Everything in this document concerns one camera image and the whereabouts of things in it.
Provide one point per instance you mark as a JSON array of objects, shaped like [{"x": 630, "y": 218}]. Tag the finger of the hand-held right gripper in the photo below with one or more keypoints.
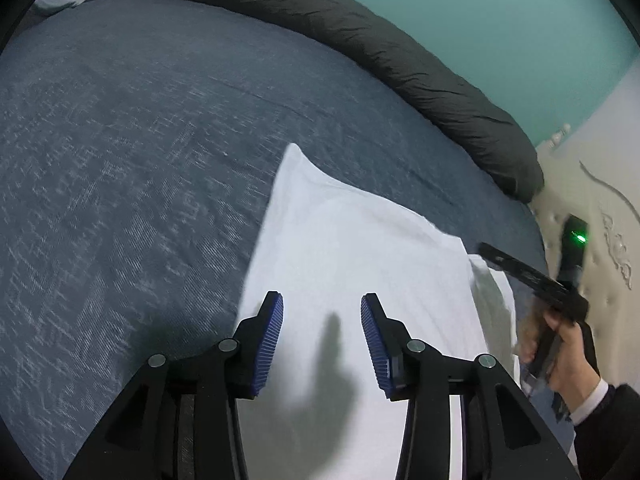
[{"x": 510, "y": 265}]

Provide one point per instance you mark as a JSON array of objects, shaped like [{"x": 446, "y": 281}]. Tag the white long-sleeve shirt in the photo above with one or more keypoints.
[{"x": 360, "y": 280}]

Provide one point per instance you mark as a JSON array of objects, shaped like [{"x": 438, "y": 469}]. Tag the person's right hand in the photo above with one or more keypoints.
[{"x": 562, "y": 355}]

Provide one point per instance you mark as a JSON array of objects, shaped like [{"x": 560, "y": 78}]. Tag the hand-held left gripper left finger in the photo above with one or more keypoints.
[{"x": 267, "y": 345}]

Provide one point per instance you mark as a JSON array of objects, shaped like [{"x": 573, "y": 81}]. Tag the dark grey rolled duvet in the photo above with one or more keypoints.
[{"x": 375, "y": 60}]

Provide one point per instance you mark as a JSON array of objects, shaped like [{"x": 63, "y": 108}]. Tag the bed with blue patterned sheet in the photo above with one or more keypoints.
[{"x": 125, "y": 160}]

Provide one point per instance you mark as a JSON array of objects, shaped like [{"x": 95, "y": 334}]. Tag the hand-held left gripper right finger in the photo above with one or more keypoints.
[{"x": 375, "y": 350}]

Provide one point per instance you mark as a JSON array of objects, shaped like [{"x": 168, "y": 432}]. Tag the person's right forearm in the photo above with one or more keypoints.
[{"x": 607, "y": 430}]

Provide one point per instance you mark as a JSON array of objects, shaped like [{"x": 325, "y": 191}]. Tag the cream tufted headboard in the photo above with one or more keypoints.
[{"x": 595, "y": 240}]

